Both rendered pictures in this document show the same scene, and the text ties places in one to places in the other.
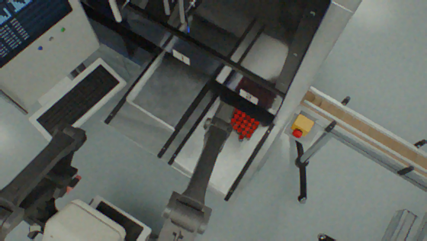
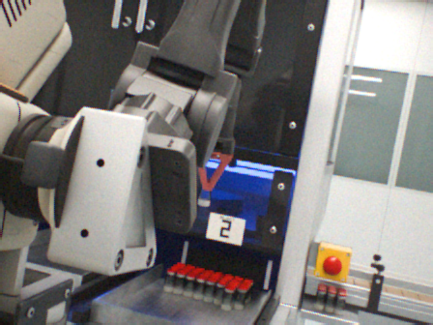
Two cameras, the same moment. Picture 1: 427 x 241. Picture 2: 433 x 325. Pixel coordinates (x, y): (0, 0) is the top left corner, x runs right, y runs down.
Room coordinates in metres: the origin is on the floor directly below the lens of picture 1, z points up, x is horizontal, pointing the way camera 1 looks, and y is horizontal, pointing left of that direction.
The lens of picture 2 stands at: (-0.51, 0.25, 1.22)
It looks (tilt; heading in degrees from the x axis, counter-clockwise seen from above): 3 degrees down; 344
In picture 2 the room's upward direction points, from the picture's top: 10 degrees clockwise
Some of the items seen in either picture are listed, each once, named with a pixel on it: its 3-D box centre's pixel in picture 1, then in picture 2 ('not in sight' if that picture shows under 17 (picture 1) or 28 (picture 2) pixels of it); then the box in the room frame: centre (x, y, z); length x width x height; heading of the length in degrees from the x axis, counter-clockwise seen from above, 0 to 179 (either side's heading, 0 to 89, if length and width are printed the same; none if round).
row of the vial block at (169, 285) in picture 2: (232, 127); (204, 288); (0.55, -0.08, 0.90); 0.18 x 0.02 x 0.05; 60
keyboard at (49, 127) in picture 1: (78, 100); not in sight; (0.67, 0.64, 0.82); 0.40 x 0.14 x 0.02; 139
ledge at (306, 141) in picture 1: (303, 126); (330, 311); (0.58, -0.41, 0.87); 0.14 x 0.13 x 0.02; 150
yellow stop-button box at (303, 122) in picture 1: (303, 123); (332, 261); (0.55, -0.37, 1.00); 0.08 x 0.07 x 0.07; 150
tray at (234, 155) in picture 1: (222, 143); (191, 303); (0.48, -0.04, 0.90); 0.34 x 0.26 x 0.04; 150
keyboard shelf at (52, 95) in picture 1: (72, 95); not in sight; (0.71, 0.68, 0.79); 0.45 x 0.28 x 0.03; 139
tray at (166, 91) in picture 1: (171, 85); (65, 254); (0.74, 0.20, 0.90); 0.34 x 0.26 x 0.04; 150
